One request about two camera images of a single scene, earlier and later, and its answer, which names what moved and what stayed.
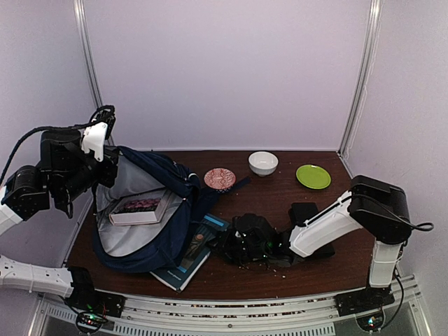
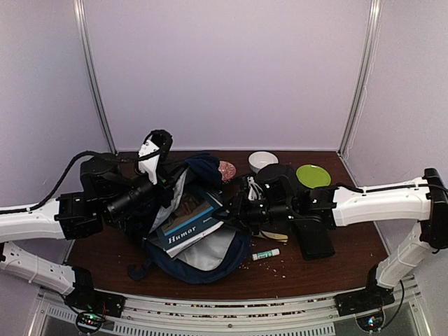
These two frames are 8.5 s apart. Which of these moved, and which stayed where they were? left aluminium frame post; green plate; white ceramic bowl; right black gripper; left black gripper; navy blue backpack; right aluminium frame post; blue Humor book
Moved: left black gripper; blue Humor book; right black gripper; navy blue backpack
Stayed: green plate; left aluminium frame post; white ceramic bowl; right aluminium frame post
